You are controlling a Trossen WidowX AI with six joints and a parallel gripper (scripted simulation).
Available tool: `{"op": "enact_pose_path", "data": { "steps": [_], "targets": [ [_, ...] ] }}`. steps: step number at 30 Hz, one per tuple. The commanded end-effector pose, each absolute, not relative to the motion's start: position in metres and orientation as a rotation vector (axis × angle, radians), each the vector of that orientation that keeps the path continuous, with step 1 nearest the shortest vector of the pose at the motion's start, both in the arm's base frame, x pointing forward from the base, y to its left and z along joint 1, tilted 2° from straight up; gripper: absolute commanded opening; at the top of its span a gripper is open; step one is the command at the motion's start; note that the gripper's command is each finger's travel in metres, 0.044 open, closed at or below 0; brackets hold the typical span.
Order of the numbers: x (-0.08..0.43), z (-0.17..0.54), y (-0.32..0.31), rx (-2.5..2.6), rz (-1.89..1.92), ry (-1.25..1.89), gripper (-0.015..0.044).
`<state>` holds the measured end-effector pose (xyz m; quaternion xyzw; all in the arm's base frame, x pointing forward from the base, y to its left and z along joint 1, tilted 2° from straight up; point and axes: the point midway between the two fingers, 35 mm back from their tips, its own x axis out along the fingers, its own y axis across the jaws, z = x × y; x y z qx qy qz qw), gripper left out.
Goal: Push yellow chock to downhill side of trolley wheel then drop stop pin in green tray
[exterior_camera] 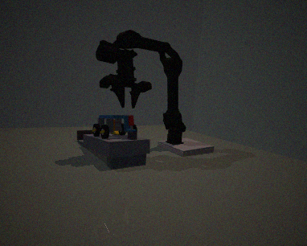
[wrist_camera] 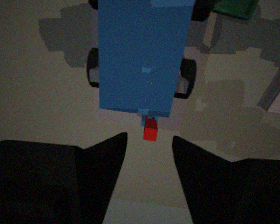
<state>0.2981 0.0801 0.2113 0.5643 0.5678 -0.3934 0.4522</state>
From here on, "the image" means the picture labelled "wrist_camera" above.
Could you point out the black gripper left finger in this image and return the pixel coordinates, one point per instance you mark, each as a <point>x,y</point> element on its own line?
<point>89,174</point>

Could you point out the green tray walls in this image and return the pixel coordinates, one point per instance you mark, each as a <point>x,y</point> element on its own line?
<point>250,9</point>

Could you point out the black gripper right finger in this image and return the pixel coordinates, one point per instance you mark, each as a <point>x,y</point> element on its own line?
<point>218,191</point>

